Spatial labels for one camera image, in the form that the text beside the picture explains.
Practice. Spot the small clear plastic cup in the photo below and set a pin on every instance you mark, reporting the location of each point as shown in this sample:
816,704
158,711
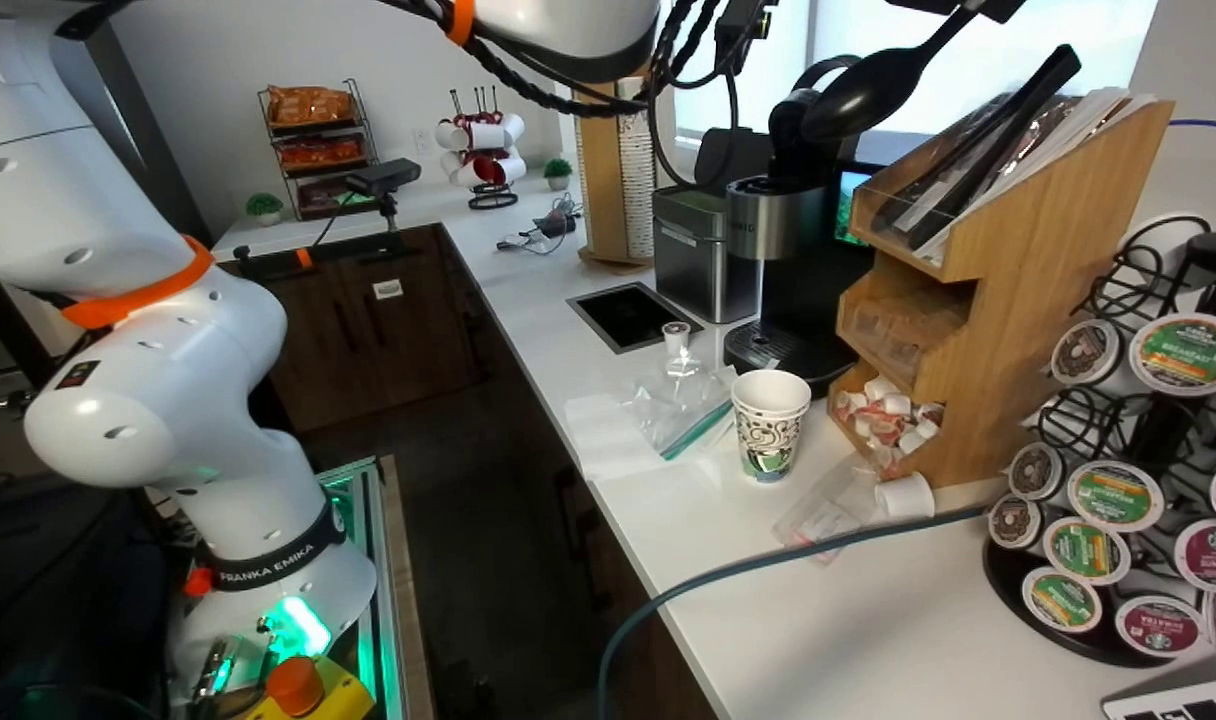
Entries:
677,350

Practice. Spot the small clear plastic bag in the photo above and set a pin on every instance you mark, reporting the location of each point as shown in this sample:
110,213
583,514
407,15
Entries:
830,514

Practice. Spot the black power adapter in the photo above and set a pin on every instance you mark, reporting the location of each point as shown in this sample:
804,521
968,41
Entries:
1214,273

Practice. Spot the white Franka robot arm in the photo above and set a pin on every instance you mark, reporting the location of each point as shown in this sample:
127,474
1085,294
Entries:
140,384

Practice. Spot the brown wooden cabinet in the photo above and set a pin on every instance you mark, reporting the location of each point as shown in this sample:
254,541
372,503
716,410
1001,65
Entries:
370,332

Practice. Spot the green label coffee pod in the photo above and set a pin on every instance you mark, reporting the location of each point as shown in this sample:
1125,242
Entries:
1085,551
1184,354
1113,496
1061,602

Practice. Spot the patterned paper cup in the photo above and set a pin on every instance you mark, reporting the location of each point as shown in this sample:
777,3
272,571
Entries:
773,427

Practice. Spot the grey laptop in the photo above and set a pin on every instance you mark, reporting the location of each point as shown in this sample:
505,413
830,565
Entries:
1182,697

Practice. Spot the small green round object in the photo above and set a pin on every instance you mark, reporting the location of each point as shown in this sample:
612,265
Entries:
557,175
260,211

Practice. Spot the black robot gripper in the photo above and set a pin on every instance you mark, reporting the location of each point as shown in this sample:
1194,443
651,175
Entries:
968,7

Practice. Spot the white creamer cup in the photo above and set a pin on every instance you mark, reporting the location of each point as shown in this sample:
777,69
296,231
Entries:
904,496

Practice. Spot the black camera on tripod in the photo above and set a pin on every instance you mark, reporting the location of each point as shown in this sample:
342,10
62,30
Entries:
387,178

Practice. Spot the robot mounting cart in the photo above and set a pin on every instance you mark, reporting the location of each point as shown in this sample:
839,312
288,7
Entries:
387,563

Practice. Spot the black tongs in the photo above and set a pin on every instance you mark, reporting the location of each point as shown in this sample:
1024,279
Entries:
995,141

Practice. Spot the white red mug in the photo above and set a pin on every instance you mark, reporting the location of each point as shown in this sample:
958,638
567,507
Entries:
481,135
498,169

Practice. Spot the mug tree rack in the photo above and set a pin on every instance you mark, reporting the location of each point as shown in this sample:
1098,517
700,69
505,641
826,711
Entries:
481,102

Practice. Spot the black silver coffee machine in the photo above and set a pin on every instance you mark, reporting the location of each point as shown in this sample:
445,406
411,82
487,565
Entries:
770,226

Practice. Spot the black countertop inset tray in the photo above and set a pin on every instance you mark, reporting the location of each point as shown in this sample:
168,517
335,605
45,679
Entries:
628,319

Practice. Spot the orange yellow emergency stop button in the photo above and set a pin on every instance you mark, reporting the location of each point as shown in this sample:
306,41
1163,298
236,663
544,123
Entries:
292,687

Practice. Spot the wooden condiment stand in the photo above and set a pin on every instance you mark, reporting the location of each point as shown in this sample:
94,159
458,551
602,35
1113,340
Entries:
1034,304

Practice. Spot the dark label coffee pod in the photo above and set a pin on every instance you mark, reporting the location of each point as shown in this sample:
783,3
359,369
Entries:
1034,468
1085,354
1013,521

